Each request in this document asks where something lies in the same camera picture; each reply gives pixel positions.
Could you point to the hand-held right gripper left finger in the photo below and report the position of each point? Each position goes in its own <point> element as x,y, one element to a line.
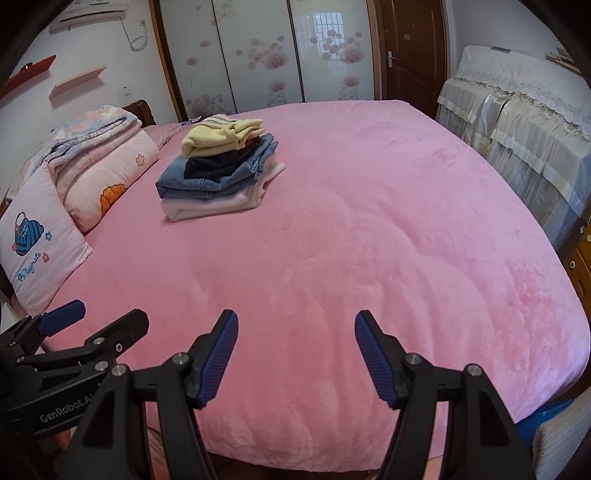
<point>219,360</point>

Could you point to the dark wooden headboard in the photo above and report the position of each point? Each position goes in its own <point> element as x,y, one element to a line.
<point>141,113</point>

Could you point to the brown wooden door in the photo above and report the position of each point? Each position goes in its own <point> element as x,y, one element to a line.
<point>415,55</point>

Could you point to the folded pink quilt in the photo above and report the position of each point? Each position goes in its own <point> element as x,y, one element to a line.
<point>106,175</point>

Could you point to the floral sliding door wardrobe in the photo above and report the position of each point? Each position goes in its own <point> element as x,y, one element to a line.
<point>258,55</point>

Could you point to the white air conditioner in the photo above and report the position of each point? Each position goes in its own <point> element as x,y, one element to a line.
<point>87,14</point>

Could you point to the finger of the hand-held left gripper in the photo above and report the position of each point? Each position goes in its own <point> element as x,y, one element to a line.
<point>124,330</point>
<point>64,316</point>

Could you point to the folded dark navy garment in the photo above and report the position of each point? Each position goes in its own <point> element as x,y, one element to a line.
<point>212,166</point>

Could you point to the books on covered furniture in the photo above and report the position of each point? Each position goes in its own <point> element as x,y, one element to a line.
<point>563,57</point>

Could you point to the white textured cloth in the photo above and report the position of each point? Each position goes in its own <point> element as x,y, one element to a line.
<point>568,443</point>

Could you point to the red wall shelf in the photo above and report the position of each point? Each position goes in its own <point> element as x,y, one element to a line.
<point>23,76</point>

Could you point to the yellow knit cardigan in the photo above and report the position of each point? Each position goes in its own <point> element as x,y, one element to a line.
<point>207,138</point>

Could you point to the pink wall shelf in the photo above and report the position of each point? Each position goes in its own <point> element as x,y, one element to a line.
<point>78,82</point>

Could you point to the folded floral blanket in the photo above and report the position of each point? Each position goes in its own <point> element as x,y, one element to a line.
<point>87,124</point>

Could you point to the wooden drawer cabinet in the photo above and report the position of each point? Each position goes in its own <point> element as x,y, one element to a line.
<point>579,272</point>

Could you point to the pink pillow with bag print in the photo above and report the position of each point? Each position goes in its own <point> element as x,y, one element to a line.
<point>41,249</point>

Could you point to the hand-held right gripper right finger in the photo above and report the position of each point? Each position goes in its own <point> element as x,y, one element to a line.
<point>374,360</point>

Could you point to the lace-covered furniture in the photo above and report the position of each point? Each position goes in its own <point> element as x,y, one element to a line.
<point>531,147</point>

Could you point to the pink fleece bed blanket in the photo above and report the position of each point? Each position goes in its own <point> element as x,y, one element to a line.
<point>369,230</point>

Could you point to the blue plastic object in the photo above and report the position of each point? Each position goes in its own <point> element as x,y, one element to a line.
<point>545,415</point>

